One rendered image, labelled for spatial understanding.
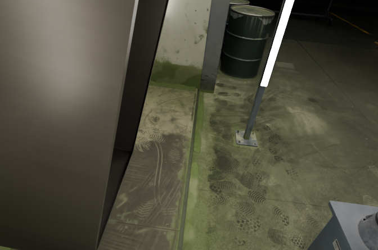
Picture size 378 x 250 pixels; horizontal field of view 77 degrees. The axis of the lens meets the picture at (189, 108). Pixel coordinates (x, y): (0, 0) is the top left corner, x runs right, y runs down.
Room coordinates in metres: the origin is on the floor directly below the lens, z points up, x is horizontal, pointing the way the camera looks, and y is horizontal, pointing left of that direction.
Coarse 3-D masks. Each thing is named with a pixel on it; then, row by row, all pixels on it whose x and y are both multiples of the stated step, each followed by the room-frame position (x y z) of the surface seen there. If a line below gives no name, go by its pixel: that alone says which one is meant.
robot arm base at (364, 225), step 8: (368, 216) 0.57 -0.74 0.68; (376, 216) 0.54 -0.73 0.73; (360, 224) 0.55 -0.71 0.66; (368, 224) 0.53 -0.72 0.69; (376, 224) 0.51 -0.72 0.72; (360, 232) 0.52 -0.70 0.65; (368, 232) 0.51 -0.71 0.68; (376, 232) 0.49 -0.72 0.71; (368, 240) 0.48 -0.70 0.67; (376, 240) 0.47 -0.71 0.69; (368, 248) 0.47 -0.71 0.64; (376, 248) 0.46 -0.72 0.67
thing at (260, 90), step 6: (276, 24) 1.78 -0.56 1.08; (264, 66) 1.77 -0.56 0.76; (258, 90) 1.75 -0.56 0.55; (258, 96) 1.74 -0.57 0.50; (258, 102) 1.74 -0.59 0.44; (252, 108) 1.77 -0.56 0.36; (258, 108) 1.74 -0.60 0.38; (252, 114) 1.74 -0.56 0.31; (252, 120) 1.74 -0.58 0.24; (246, 126) 1.78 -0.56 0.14; (252, 126) 1.74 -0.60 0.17; (246, 132) 1.75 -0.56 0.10; (246, 138) 1.74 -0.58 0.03
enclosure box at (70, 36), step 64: (0, 0) 0.39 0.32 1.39; (64, 0) 0.39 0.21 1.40; (128, 0) 0.39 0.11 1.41; (0, 64) 0.39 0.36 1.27; (64, 64) 0.39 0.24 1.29; (128, 64) 0.99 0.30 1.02; (0, 128) 0.39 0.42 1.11; (64, 128) 0.39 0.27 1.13; (128, 128) 0.99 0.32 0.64; (0, 192) 0.39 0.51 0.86; (64, 192) 0.39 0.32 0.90
